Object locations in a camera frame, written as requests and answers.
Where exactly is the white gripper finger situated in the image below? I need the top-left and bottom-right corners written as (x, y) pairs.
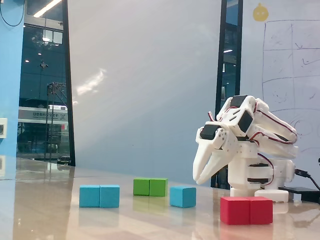
top-left (196, 149), bottom-right (235, 185)
top-left (192, 142), bottom-right (216, 181)

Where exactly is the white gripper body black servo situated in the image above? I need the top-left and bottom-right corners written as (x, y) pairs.
top-left (196, 121), bottom-right (238, 154)

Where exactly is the small blue cube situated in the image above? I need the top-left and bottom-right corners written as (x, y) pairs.
top-left (169, 185), bottom-right (197, 209)

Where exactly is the long red block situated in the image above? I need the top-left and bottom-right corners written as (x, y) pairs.
top-left (219, 196), bottom-right (274, 226)

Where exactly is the long green block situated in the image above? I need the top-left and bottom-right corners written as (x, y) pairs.
top-left (132, 177), bottom-right (169, 197)

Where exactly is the long blue block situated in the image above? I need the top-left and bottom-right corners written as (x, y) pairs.
top-left (79, 184), bottom-right (121, 209)

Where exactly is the whiteboard with marker drawings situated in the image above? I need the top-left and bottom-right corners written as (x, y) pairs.
top-left (240, 0), bottom-right (320, 196)

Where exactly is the yellow round sticker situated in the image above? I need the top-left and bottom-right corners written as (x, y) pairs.
top-left (252, 2), bottom-right (270, 22)

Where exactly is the black window frame post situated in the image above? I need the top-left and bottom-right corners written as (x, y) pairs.
top-left (211, 0), bottom-right (244, 190)
top-left (61, 0), bottom-right (77, 167)

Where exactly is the black power cable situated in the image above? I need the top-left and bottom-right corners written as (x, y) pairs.
top-left (294, 168), bottom-right (320, 191)

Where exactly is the plain white wall panel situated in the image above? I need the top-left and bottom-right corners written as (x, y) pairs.
top-left (67, 0), bottom-right (224, 188)

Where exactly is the white wall socket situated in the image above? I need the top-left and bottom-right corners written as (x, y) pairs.
top-left (0, 118), bottom-right (8, 139)

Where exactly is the thin black hanging cable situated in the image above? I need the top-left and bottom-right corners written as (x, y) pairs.
top-left (0, 0), bottom-right (27, 27)

